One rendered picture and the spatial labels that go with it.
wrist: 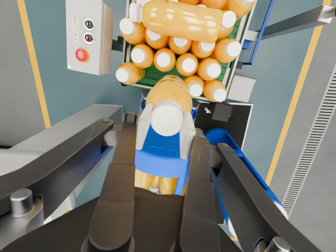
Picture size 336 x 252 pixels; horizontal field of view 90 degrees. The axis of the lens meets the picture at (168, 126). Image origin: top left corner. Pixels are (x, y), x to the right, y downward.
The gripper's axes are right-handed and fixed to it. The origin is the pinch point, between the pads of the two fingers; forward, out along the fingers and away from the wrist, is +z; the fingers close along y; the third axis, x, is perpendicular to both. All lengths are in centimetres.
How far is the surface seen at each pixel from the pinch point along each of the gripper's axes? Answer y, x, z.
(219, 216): 89, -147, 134
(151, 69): -9, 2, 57
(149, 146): -2.8, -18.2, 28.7
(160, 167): 1.8, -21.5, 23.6
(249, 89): 35, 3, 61
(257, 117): 93, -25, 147
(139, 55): -10.9, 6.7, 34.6
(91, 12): -26.0, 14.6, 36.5
